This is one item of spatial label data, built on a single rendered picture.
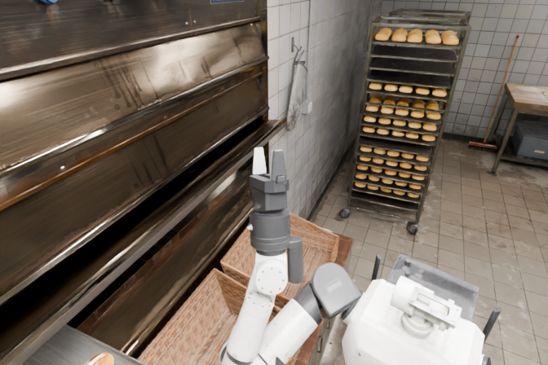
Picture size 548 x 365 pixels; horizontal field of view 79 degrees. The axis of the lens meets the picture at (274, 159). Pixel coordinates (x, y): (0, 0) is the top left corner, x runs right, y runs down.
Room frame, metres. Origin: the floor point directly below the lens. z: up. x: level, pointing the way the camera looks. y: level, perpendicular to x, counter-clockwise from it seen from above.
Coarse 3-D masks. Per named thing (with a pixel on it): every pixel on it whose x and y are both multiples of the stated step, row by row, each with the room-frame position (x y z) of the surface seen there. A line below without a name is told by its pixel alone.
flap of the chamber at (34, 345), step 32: (256, 128) 1.55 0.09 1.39; (224, 160) 1.21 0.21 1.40; (160, 192) 0.99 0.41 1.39; (128, 224) 0.81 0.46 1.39; (96, 256) 0.67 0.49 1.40; (32, 288) 0.57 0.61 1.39; (64, 288) 0.56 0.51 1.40; (96, 288) 0.56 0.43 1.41; (0, 320) 0.48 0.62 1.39; (32, 320) 0.47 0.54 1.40; (64, 320) 0.48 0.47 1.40; (0, 352) 0.40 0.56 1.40; (32, 352) 0.41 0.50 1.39
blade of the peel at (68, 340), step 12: (60, 336) 0.58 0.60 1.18; (72, 336) 0.58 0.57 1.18; (84, 336) 0.58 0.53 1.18; (48, 348) 0.54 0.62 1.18; (60, 348) 0.54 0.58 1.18; (72, 348) 0.54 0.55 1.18; (84, 348) 0.54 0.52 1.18; (96, 348) 0.54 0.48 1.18; (108, 348) 0.54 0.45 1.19; (36, 360) 0.51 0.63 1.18; (48, 360) 0.51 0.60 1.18; (60, 360) 0.51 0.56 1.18; (72, 360) 0.51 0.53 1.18; (84, 360) 0.51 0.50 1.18; (120, 360) 0.51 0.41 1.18; (132, 360) 0.50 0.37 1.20
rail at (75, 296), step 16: (272, 128) 1.47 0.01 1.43; (256, 144) 1.32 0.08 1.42; (240, 160) 1.18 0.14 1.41; (192, 192) 0.93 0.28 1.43; (176, 208) 0.84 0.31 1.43; (160, 224) 0.77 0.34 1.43; (144, 240) 0.71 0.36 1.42; (128, 256) 0.65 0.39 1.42; (96, 272) 0.59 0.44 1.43; (80, 288) 0.54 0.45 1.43; (64, 304) 0.49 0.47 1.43; (48, 320) 0.46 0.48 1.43; (32, 336) 0.42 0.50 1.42; (16, 352) 0.39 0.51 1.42
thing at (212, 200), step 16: (240, 176) 1.45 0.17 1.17; (224, 192) 1.32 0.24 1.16; (208, 208) 1.20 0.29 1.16; (176, 224) 1.06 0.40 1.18; (192, 224) 1.09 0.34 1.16; (160, 240) 0.97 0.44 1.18; (176, 240) 1.00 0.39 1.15; (144, 256) 0.89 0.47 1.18; (160, 256) 0.91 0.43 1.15; (128, 272) 0.81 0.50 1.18; (144, 272) 0.84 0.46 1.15; (112, 288) 0.74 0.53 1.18; (128, 288) 0.77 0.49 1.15; (96, 304) 0.68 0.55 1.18; (112, 304) 0.71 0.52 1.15; (80, 320) 0.63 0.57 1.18
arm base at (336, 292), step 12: (324, 264) 0.61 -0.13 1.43; (336, 264) 0.61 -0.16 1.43; (312, 276) 0.58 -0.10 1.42; (324, 276) 0.58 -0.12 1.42; (336, 276) 0.58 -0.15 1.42; (348, 276) 0.58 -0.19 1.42; (312, 288) 0.56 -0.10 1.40; (324, 288) 0.56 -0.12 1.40; (336, 288) 0.56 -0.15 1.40; (348, 288) 0.56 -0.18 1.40; (324, 300) 0.54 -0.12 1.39; (336, 300) 0.54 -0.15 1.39; (348, 300) 0.53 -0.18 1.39; (324, 312) 0.54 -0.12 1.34; (336, 312) 0.51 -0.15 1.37
